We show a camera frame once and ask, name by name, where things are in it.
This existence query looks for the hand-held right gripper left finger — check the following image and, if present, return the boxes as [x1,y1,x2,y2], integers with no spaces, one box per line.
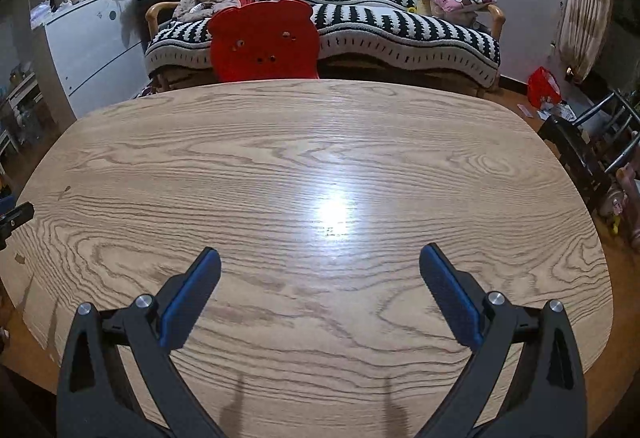
[56,247,236,438]

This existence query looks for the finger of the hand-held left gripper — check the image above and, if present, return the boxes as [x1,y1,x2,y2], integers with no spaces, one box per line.
[0,201,36,250]

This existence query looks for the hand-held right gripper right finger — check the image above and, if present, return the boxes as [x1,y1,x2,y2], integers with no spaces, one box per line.
[417,243,588,438]

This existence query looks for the white shelf rack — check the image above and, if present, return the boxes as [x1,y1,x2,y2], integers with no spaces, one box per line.
[0,71,42,156]

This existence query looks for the white cabinet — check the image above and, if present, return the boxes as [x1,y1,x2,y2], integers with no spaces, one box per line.
[42,0,153,120]

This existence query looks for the pink toy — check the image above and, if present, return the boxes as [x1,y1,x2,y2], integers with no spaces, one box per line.
[599,167,640,251]

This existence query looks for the scattered papers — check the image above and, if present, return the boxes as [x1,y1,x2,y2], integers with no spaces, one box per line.
[518,102,577,121]

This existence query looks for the red plastic bag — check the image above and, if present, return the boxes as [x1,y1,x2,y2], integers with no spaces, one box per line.
[526,66,563,110]

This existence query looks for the red plastic chair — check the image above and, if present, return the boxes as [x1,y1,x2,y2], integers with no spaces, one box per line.
[207,0,322,83]

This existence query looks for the black white patterned sofa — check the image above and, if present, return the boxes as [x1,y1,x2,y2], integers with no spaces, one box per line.
[144,0,502,92]

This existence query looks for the pile of beige clothes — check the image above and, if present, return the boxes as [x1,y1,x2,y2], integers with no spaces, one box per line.
[174,0,242,25]

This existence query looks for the black metal-frame chair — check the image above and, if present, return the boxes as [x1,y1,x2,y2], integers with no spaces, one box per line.
[536,87,640,215]

